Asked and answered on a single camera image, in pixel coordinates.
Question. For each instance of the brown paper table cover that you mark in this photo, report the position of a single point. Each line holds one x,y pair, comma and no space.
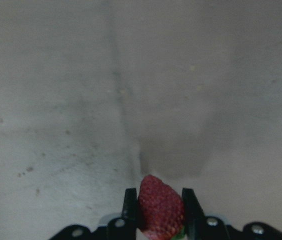
96,94

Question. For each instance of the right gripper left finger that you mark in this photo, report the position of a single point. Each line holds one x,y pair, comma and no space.
130,209

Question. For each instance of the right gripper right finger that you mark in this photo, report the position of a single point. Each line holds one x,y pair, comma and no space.
194,214

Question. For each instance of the strawberry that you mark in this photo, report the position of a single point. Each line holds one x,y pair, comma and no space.
161,210

